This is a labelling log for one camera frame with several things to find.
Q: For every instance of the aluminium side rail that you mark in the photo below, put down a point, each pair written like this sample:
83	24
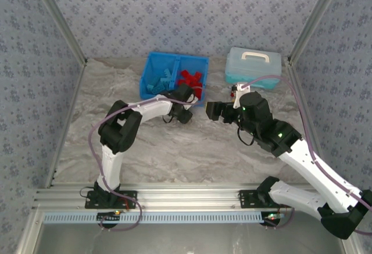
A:
76	87
292	71

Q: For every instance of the right aluminium frame post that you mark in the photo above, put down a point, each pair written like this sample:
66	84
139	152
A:
314	18

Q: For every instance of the right aluminium side rail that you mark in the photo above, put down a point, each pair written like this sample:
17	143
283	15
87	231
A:
292	71

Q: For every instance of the circuit board with led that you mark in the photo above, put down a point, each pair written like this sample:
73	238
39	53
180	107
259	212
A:
109	216
271	218

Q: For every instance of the aluminium frame post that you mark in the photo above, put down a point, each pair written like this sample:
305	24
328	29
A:
314	18
61	18

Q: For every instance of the left aluminium side rail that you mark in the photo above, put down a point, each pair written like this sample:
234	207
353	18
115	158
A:
76	87

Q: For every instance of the red lego brick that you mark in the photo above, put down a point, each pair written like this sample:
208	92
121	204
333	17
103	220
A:
189	83
198	89
184	75
197	76

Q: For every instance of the left circuit board with LED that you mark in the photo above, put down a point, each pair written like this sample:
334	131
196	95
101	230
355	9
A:
109	216

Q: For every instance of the metal tray panel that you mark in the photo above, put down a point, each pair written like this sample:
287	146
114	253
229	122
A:
189	239

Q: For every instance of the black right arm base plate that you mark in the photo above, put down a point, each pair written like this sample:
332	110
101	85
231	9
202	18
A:
250	200

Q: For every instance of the aluminium mounting beam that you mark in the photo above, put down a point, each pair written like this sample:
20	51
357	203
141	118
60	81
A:
189	198

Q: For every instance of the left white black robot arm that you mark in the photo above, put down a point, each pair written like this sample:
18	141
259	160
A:
109	164

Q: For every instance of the blue divided plastic bin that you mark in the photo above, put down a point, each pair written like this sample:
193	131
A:
160	61

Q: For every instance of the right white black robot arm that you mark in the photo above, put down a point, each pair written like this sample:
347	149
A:
319	172

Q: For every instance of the right circuit board with LED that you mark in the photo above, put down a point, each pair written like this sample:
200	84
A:
271	218

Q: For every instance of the teal plastic storage box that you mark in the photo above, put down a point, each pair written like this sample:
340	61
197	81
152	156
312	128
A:
253	65

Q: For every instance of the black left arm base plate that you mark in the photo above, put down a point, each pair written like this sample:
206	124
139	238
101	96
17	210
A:
128	200

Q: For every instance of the left aluminium frame post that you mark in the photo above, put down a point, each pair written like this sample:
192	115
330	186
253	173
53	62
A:
61	18

